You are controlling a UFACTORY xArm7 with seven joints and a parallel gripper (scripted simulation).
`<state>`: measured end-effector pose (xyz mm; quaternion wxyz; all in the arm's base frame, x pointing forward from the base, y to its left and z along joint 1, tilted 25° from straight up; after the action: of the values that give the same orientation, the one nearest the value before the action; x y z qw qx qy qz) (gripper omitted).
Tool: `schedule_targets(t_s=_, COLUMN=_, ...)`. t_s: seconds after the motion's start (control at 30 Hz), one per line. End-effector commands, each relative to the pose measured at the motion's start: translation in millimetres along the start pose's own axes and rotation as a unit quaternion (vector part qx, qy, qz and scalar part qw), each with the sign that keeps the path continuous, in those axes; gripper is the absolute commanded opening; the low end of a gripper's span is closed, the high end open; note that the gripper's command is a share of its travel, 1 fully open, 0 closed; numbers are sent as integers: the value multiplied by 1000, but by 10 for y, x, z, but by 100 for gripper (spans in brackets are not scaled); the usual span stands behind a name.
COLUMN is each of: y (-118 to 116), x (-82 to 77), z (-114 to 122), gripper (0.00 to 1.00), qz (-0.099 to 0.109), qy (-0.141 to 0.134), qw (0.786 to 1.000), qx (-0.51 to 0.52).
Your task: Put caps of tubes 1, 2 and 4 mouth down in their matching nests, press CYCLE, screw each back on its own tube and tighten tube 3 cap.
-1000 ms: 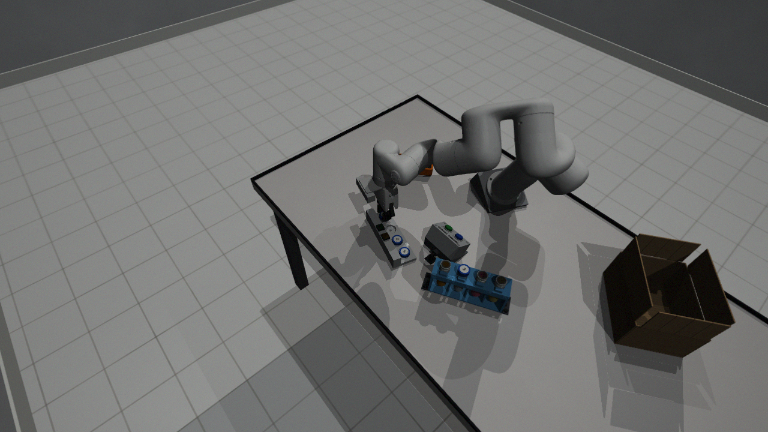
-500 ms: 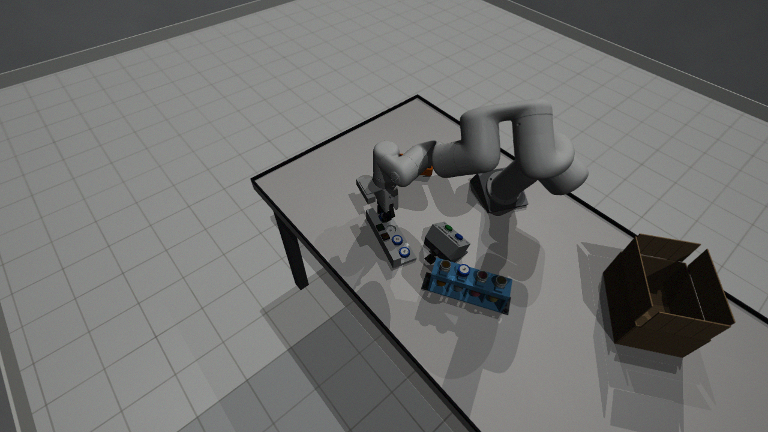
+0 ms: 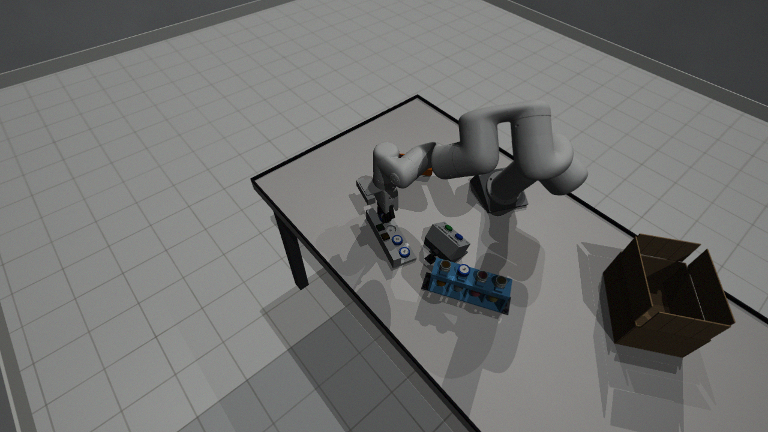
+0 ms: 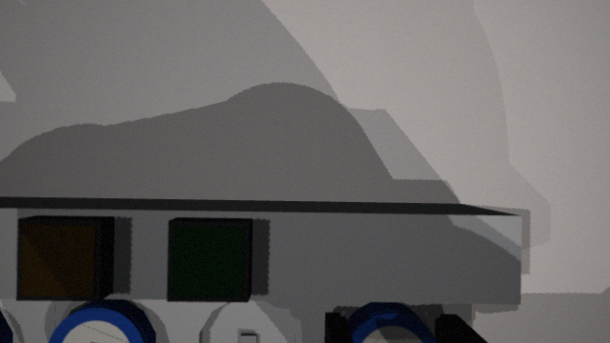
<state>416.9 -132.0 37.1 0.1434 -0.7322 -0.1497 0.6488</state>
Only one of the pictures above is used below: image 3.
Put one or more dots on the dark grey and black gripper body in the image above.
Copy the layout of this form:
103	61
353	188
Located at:
386	198

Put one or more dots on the black table edge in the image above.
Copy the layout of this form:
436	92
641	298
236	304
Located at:
730	297

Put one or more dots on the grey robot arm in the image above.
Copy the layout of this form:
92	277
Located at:
477	153

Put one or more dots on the dark grey button housing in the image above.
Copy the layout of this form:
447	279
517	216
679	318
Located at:
445	243

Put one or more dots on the orange digital multimeter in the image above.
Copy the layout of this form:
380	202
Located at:
428	172

